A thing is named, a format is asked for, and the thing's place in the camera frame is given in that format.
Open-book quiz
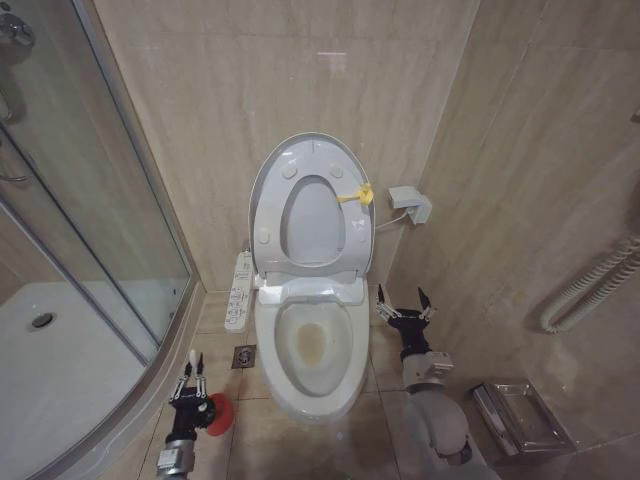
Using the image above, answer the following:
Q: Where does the white toilet bowl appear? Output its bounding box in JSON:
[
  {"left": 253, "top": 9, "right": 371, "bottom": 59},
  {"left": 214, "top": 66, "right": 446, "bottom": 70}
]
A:
[{"left": 253, "top": 277, "right": 371, "bottom": 424}]

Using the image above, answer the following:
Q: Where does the white ribbed hose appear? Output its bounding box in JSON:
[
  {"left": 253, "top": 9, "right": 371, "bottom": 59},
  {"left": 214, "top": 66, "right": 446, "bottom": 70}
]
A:
[{"left": 541, "top": 233, "right": 640, "bottom": 335}]

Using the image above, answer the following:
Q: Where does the grey wall outlet box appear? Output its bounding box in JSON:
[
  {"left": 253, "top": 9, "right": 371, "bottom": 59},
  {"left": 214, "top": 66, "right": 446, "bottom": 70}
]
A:
[{"left": 386, "top": 185, "right": 434, "bottom": 227}]

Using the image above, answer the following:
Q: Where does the chrome shower faucet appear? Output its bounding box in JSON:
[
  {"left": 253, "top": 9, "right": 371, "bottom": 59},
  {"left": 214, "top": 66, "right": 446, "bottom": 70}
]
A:
[{"left": 0, "top": 11, "right": 37, "bottom": 124}]

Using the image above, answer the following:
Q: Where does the red toilet brush holder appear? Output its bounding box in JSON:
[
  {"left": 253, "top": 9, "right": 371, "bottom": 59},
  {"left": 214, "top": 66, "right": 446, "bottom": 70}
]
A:
[{"left": 205, "top": 391, "right": 236, "bottom": 437}]

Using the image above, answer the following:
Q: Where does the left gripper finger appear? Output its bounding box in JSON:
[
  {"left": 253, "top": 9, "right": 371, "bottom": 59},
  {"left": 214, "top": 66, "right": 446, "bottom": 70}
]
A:
[
  {"left": 169, "top": 360, "right": 194, "bottom": 401},
  {"left": 194, "top": 351, "right": 211, "bottom": 401}
]

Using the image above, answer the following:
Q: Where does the square metal floor drain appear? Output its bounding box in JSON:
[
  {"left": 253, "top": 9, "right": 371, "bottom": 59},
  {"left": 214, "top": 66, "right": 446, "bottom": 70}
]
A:
[{"left": 231, "top": 344, "right": 258, "bottom": 371}]

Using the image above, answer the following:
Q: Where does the metal wall tissue holder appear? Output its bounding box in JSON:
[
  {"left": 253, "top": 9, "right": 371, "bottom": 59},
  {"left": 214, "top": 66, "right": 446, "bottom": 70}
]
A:
[{"left": 471, "top": 378, "right": 577, "bottom": 457}]

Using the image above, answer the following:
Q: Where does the white power cable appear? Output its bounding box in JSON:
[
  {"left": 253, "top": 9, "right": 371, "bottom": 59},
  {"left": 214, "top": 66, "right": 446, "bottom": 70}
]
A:
[{"left": 373, "top": 209, "right": 417, "bottom": 233}]

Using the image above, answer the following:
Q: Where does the yellow tape pull tab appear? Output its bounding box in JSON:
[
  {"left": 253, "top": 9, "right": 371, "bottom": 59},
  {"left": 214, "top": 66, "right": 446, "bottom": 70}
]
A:
[{"left": 335, "top": 182, "right": 376, "bottom": 207}]

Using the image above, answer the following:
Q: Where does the white bidet control panel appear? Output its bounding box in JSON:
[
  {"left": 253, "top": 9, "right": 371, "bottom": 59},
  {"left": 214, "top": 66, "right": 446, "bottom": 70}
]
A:
[{"left": 223, "top": 249, "right": 255, "bottom": 333}]

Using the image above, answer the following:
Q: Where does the white toilet seat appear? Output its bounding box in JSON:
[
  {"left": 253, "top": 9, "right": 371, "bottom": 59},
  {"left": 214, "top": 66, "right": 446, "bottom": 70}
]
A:
[{"left": 252, "top": 139, "right": 374, "bottom": 282}]

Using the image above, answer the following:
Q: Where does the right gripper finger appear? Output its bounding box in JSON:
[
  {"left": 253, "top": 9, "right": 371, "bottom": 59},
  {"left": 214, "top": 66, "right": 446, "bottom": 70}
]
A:
[
  {"left": 416, "top": 286, "right": 438, "bottom": 323},
  {"left": 376, "top": 283, "right": 403, "bottom": 323}
]

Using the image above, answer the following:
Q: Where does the glass shower enclosure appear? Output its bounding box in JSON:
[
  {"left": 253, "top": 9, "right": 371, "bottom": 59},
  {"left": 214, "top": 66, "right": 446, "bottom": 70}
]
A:
[{"left": 0, "top": 0, "right": 202, "bottom": 480}]

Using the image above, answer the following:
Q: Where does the white shower tray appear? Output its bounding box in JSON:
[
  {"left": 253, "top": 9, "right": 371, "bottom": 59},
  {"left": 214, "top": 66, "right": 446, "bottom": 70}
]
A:
[{"left": 0, "top": 279, "right": 194, "bottom": 480}]

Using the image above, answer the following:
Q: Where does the white toilet lid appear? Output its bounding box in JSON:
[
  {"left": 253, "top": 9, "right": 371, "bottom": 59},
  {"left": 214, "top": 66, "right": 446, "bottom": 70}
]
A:
[{"left": 248, "top": 130, "right": 379, "bottom": 291}]

